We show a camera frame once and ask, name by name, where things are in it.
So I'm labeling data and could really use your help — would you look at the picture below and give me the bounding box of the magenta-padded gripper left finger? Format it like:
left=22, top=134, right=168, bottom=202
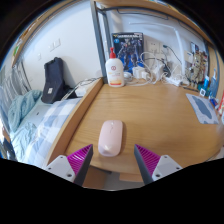
left=43, top=143, right=94, bottom=187

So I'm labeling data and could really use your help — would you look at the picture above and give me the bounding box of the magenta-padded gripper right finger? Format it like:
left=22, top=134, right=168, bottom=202
left=133, top=143, right=183, bottom=186

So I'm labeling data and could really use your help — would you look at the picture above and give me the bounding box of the pink computer mouse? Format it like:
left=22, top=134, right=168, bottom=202
left=97, top=119, right=124, bottom=158

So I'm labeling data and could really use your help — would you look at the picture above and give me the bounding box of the grey cloud-print mouse pad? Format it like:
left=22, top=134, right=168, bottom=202
left=185, top=93, right=220, bottom=125

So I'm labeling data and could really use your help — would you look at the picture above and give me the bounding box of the plaid bed quilt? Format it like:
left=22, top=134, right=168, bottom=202
left=9, top=97, right=83, bottom=169

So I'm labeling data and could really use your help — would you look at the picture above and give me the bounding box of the teal blanket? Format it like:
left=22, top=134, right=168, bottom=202
left=7, top=89, right=43, bottom=134

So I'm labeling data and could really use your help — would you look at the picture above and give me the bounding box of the black bag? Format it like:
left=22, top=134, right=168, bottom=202
left=40, top=56, right=73, bottom=104

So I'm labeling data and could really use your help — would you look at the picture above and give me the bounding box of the black ruler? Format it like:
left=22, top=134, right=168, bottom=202
left=183, top=85, right=200, bottom=93

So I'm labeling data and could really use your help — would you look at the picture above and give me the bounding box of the white power adapter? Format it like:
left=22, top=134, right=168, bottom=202
left=151, top=63, right=164, bottom=79
left=132, top=65, right=148, bottom=80

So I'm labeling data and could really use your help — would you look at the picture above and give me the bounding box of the white pump bottle red cap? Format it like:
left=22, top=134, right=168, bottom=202
left=105, top=47, right=126, bottom=88

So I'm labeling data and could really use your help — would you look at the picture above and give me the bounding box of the brown tree figurine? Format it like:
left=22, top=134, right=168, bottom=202
left=187, top=51, right=209, bottom=89

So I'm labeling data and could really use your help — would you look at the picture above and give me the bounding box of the blue robot model kit box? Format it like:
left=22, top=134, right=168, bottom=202
left=111, top=31, right=145, bottom=74

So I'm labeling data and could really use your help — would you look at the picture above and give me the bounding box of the white desk lamp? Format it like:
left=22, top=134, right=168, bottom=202
left=128, top=20, right=189, bottom=88

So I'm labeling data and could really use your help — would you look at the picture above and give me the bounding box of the colourful figure box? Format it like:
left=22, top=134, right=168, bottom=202
left=189, top=41, right=211, bottom=81

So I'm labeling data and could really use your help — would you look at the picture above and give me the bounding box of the white charging cable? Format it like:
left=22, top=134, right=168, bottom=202
left=124, top=51, right=181, bottom=88

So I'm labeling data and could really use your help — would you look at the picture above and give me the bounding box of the grey metal bed rail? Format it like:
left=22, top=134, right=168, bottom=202
left=0, top=59, right=33, bottom=108

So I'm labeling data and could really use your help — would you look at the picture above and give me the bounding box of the white wall switch plate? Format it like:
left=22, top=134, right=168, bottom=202
left=48, top=38, right=63, bottom=53

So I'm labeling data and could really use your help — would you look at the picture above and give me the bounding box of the grey metal desk frame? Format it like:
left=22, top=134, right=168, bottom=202
left=89, top=0, right=221, bottom=84

